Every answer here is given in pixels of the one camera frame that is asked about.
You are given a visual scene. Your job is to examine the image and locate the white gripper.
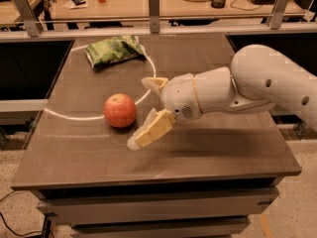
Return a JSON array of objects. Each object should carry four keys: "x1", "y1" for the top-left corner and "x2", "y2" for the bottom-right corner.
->
[{"x1": 127, "y1": 73, "x2": 202, "y2": 150}]

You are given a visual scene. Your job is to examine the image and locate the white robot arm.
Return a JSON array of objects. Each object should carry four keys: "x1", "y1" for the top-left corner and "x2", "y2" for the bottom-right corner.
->
[{"x1": 128, "y1": 45, "x2": 317, "y2": 150}]

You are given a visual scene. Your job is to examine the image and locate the red apple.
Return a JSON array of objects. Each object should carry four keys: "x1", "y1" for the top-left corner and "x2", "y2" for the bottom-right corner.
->
[{"x1": 104, "y1": 93, "x2": 137, "y2": 128}]

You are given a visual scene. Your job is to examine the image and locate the green chip bag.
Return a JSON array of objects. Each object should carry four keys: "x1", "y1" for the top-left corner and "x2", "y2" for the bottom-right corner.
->
[{"x1": 84, "y1": 35, "x2": 146, "y2": 67}]

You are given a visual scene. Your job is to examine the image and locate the black mesh pen holder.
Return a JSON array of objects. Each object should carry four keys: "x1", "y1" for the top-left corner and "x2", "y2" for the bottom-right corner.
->
[{"x1": 211, "y1": 0, "x2": 226, "y2": 9}]

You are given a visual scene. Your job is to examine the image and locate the middle metal rail bracket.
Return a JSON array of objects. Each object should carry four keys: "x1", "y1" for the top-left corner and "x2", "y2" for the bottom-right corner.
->
[{"x1": 149, "y1": 0, "x2": 159, "y2": 34}]

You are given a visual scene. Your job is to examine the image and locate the metal rail bracket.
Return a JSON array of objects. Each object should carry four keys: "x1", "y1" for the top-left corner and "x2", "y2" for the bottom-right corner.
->
[
  {"x1": 268, "y1": 0, "x2": 290, "y2": 30},
  {"x1": 149, "y1": 0, "x2": 159, "y2": 34},
  {"x1": 13, "y1": 0, "x2": 43, "y2": 37}
]

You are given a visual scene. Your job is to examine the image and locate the left metal rail bracket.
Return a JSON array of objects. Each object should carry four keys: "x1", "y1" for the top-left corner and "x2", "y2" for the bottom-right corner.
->
[{"x1": 13, "y1": 0, "x2": 43, "y2": 37}]

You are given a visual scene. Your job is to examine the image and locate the right metal rail bracket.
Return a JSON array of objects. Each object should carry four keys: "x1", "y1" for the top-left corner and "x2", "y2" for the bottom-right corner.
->
[{"x1": 268, "y1": 0, "x2": 290, "y2": 30}]

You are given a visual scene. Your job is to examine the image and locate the black floor cable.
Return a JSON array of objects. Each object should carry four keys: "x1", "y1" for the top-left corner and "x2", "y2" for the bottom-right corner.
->
[{"x1": 0, "y1": 190, "x2": 55, "y2": 238}]

